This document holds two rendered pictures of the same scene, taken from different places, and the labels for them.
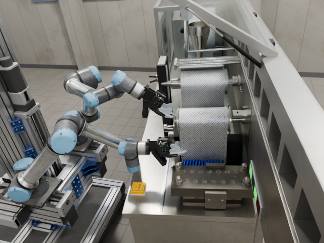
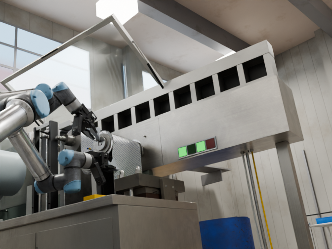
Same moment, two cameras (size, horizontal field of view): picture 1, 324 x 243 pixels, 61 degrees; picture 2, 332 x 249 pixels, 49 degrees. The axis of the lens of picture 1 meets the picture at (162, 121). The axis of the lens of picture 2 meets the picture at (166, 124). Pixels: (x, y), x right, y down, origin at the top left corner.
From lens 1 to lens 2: 2.06 m
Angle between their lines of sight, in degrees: 83
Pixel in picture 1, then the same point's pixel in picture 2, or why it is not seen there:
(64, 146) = (43, 105)
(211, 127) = (131, 146)
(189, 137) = (118, 153)
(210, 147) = (133, 168)
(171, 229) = (152, 223)
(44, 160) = (15, 116)
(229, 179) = not seen: hidden behind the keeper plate
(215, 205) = (169, 194)
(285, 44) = not seen: outside the picture
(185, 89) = (84, 138)
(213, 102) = not seen: hidden behind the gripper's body
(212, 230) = (178, 222)
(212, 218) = (176, 202)
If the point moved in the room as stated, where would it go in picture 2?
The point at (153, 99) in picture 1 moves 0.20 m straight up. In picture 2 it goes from (89, 113) to (87, 79)
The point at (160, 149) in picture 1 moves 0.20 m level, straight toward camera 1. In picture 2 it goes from (103, 158) to (139, 149)
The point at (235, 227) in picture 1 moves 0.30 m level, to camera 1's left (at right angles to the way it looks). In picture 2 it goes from (189, 217) to (164, 214)
